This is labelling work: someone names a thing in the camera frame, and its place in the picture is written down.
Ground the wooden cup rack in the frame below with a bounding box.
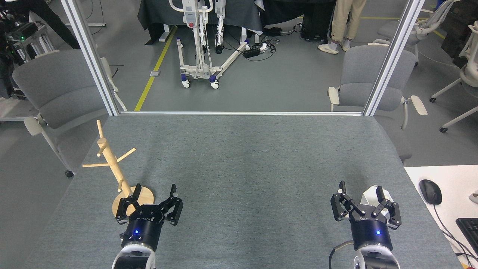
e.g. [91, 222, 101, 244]
[82, 120, 155, 227]

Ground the grey padded chair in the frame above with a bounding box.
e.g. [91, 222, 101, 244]
[12, 49, 128, 178]
[328, 43, 428, 165]

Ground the black equipment cart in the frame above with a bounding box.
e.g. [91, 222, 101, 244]
[0, 0, 56, 100]

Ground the white mesh office chair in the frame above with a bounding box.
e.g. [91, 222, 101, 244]
[373, 0, 460, 66]
[429, 21, 478, 133]

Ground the silver aluminium post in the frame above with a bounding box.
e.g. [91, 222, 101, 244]
[363, 0, 426, 117]
[60, 0, 121, 117]

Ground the black keyboard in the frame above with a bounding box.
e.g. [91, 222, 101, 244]
[456, 217, 478, 257]

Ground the dark cloth covered table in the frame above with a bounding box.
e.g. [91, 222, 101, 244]
[137, 0, 264, 46]

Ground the black computer mouse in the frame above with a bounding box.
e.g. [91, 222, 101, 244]
[418, 179, 443, 205]

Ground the black mouse cable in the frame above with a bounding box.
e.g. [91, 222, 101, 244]
[432, 204, 478, 263]

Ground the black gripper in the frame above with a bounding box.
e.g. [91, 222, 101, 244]
[115, 183, 184, 252]
[330, 181, 403, 252]

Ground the black case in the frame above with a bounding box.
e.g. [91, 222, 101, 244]
[300, 7, 335, 42]

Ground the silver aluminium crossbar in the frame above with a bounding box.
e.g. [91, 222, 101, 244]
[119, 111, 364, 117]

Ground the white hexagonal cup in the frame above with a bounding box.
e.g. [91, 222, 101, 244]
[338, 185, 393, 210]

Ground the person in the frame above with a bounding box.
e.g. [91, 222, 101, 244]
[317, 0, 367, 55]
[15, 0, 81, 50]

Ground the white stand on wheels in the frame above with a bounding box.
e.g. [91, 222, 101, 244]
[168, 0, 252, 90]

